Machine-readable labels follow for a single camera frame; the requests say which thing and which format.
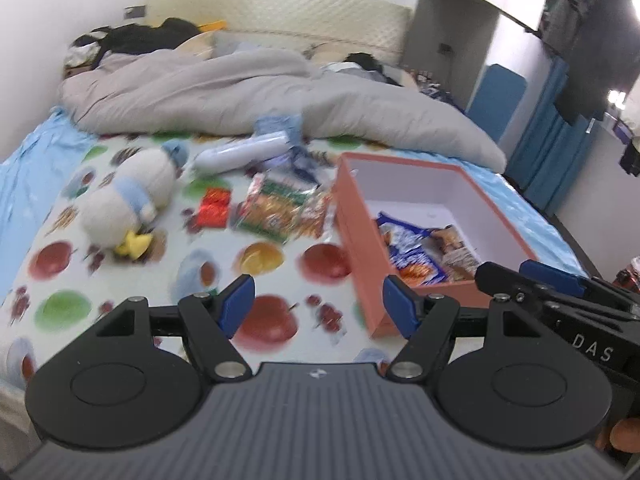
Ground blue curtain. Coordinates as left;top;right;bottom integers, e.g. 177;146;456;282
521;54;602;217

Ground person's right hand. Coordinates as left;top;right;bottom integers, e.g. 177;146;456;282
594;416;640;467

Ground green label strip snack packet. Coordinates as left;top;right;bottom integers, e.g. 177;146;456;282
244;172;334;213

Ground black clothing pile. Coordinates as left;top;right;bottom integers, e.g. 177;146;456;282
67;17;202;70

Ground red suitcase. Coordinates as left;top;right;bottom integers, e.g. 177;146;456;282
614;254;640;292

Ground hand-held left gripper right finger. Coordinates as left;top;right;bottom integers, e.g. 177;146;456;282
382;275;546;381

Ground white spray bottle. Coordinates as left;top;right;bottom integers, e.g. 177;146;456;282
192;130;291;176

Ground black hanging coat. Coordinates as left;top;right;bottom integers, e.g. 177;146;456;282
554;0;634;127

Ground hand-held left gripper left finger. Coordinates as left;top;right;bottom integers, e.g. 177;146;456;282
95;274;256;381

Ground white plush duck toy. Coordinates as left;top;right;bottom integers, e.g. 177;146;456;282
79;140;191;261

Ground group of small bottles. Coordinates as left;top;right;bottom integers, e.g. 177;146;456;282
409;66;452;97

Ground grey hanging jacket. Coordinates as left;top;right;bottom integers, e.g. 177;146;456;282
541;0;596;61

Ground beige pillow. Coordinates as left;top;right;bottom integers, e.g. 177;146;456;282
210;32;417;87

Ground black garment on pillow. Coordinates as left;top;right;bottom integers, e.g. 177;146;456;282
344;52;397;82

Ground blue padded chair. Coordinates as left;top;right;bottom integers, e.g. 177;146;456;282
466;63;528;144

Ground blue purple snack packet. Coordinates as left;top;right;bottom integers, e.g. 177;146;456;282
374;211;449;287

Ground brown snack packet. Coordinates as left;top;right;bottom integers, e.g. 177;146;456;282
431;224;484;279

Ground pink cardboard box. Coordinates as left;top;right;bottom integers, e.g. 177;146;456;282
333;152;539;339

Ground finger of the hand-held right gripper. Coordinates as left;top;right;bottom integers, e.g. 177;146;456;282
474;262;587;312
519;259;602;297

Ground cream quilted headboard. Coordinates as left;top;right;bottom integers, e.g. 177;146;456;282
144;0;414;67

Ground grey cabinet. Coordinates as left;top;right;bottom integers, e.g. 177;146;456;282
401;0;557;112

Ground small red snack packet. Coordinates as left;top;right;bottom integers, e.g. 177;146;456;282
196;187;233;229

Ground grey duvet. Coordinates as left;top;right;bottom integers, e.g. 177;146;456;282
59;49;507;172

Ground blue plastic bag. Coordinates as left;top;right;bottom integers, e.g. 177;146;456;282
254;111;337;182

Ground fruit print bed sheet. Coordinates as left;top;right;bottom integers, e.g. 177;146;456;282
0;131;401;392

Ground orange green snack packets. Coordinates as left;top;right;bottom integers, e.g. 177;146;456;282
231;192;332;244

